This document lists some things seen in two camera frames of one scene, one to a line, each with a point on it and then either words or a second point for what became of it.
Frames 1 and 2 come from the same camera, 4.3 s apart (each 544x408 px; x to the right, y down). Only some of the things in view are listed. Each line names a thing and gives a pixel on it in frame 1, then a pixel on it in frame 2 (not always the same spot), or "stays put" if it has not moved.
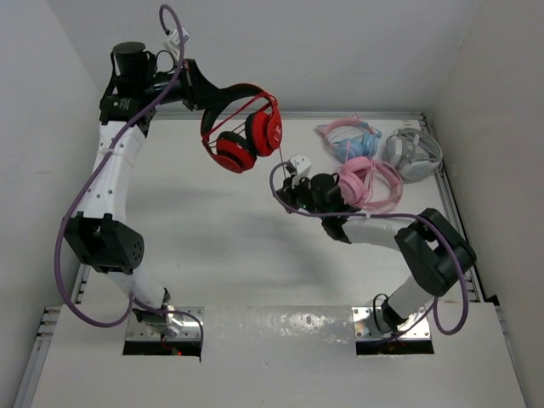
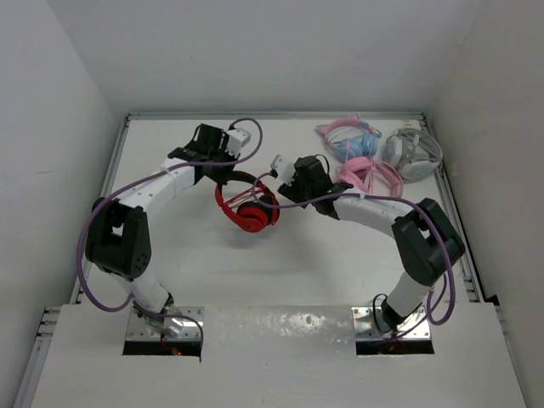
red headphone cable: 208,133 to 258,188
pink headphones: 355,179 stays put
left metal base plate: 183,324 stays put
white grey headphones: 416,155 stays put
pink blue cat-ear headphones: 350,137 stays put
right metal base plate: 416,328 stays put
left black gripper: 196,92 to 221,178
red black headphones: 239,153 to 248,203
